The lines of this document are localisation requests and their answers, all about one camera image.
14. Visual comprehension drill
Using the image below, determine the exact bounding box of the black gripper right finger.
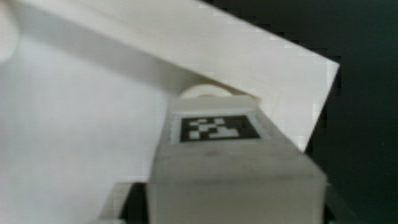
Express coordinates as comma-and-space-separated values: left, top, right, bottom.
323, 189, 368, 224

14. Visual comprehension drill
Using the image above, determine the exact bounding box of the white square tabletop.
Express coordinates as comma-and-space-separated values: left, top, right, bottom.
0, 0, 339, 224

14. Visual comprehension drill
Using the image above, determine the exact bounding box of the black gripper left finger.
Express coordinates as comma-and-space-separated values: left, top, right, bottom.
100, 182, 149, 224

